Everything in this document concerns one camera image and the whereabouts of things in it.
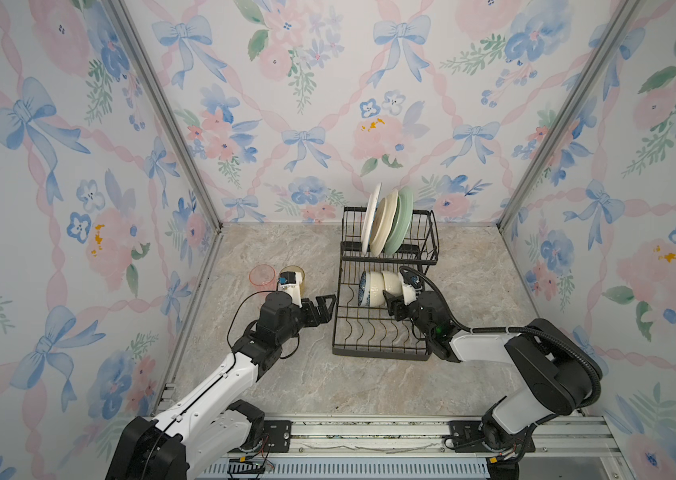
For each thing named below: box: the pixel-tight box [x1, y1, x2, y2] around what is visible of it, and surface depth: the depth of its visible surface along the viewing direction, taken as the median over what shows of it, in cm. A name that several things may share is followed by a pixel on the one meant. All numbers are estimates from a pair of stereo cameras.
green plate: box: [384, 186, 414, 256], surface depth 76 cm
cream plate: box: [370, 189, 398, 257], surface depth 76 cm
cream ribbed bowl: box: [369, 271, 403, 307], surface depth 91 cm
